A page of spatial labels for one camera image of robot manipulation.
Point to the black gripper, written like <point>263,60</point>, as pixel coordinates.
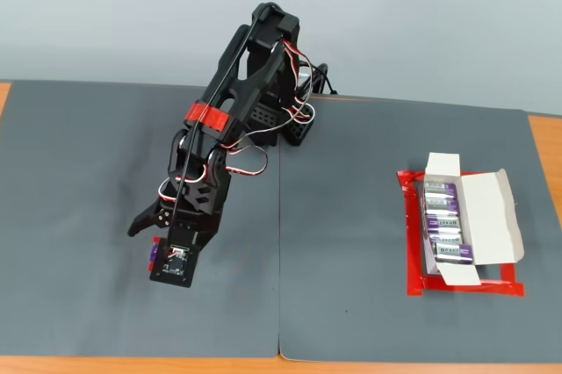
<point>163,216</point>

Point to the silver purple Bexel battery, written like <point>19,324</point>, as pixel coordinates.
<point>452,252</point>
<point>154,253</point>
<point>445,239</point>
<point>441,222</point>
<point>439,187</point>
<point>441,204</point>

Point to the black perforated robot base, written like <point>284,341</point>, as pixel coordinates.
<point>263,118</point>

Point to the white cardboard box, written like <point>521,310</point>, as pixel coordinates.
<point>487,216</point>

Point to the grey rubber mat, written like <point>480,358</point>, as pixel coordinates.
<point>351,216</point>
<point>88,194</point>

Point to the red tape band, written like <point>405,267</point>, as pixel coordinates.
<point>217,119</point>

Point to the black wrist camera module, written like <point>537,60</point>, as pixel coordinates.
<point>173,266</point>

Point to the red tape frame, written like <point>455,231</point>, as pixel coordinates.
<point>415,260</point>

